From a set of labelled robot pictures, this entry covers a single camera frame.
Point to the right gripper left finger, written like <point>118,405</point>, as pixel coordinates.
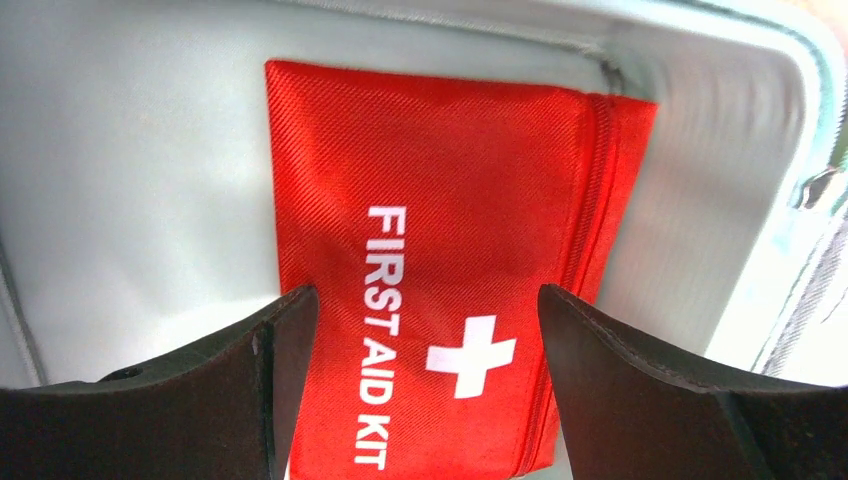
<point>222,407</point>

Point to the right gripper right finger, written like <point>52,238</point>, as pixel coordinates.
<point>633,406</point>

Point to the red first aid pouch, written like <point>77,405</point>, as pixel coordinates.
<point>427,212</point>

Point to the mint green storage case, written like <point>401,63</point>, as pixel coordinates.
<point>137,190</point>

